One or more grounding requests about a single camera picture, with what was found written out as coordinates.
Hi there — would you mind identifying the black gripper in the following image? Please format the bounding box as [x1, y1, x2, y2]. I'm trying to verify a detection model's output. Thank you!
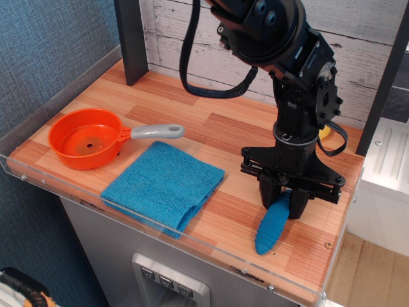
[241, 141, 346, 219]

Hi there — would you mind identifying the black sleeved cable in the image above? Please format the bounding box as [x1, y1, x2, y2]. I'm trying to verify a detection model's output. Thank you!
[179, 0, 259, 99]

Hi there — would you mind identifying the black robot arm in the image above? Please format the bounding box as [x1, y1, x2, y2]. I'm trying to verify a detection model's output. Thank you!
[210, 1, 346, 219]

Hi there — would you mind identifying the silver dispenser button panel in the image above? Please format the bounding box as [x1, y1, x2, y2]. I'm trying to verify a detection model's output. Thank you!
[132, 253, 212, 306]

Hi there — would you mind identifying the white ribbed appliance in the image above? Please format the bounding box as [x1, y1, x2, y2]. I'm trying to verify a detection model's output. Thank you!
[346, 118, 408, 256]

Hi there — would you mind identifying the dark grey post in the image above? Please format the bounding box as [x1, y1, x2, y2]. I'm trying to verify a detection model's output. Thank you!
[355, 1, 408, 157]
[114, 0, 149, 86]

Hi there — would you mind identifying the blue folded cloth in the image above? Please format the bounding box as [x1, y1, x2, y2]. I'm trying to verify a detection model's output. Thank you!
[101, 141, 225, 239]

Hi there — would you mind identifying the dark grey right post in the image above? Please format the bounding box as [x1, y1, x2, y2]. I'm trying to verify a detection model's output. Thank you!
[355, 1, 408, 157]

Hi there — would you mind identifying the black orange object corner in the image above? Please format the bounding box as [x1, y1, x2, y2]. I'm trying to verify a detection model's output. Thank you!
[1, 267, 58, 306]

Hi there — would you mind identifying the grey toy fridge cabinet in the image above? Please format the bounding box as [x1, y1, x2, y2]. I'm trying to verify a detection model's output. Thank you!
[61, 198, 296, 306]

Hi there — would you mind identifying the blue handled metal fork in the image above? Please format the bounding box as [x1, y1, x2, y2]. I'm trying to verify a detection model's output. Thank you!
[254, 190, 291, 255]

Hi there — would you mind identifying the yellow toy banana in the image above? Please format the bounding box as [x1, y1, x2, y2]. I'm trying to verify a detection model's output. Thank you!
[319, 125, 332, 140]

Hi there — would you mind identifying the orange toy pan grey handle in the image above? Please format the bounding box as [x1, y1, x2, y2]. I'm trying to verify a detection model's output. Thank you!
[48, 108, 185, 169]

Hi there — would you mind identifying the dark grey left post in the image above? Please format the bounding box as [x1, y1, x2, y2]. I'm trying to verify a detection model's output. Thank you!
[114, 0, 149, 86]

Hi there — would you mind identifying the clear acrylic guard rail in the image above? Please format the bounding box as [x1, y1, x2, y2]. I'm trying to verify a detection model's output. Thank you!
[1, 49, 363, 306]

